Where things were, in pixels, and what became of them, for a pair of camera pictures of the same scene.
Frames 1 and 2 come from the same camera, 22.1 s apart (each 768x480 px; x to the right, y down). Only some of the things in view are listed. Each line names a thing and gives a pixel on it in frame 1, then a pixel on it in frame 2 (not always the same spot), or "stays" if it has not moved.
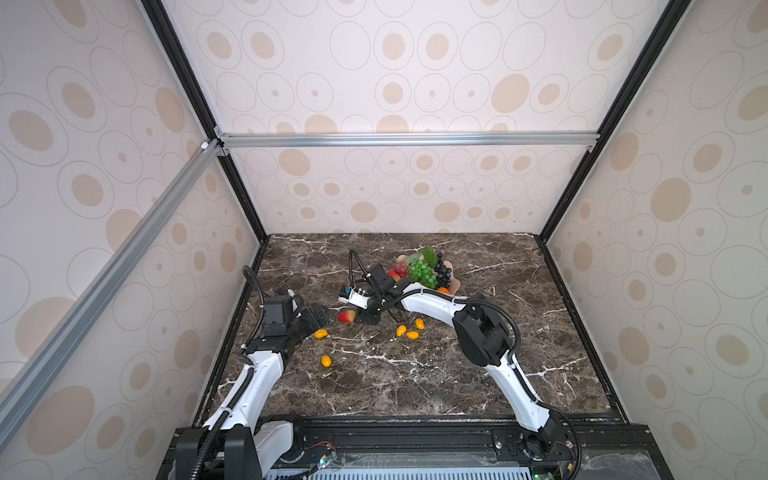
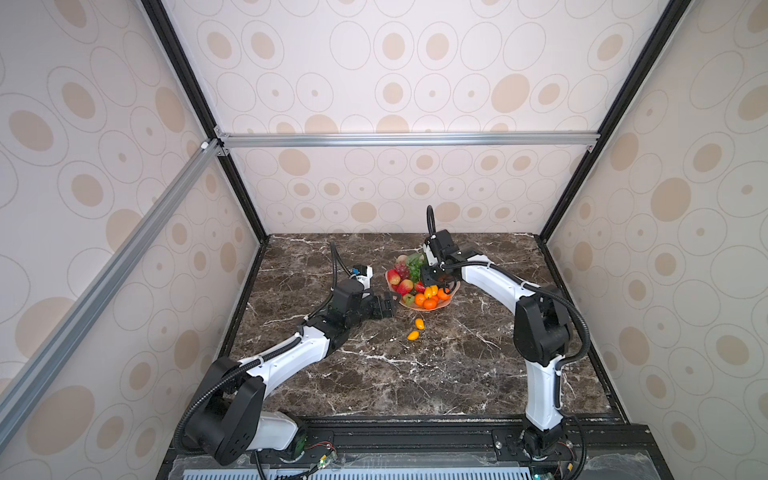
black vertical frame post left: (192, 83) stays
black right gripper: (365, 317) to (426, 278)
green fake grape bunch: (422, 267) stays
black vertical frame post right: (670, 21) stays
